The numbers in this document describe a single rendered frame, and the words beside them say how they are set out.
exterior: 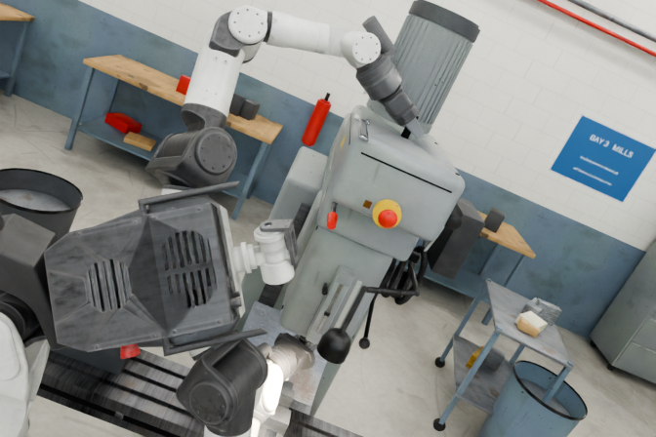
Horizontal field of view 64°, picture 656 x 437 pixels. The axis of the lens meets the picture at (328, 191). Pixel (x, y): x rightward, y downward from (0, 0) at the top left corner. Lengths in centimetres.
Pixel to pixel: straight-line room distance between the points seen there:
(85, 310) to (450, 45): 105
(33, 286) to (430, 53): 105
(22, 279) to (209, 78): 49
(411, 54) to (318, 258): 59
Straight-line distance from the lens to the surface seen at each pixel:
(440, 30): 145
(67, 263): 96
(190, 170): 98
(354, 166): 109
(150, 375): 174
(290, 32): 116
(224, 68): 108
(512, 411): 360
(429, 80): 145
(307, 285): 134
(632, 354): 645
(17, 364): 113
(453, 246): 163
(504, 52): 568
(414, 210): 113
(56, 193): 347
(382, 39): 123
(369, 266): 131
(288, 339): 149
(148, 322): 90
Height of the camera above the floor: 208
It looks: 17 degrees down
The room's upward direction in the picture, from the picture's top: 25 degrees clockwise
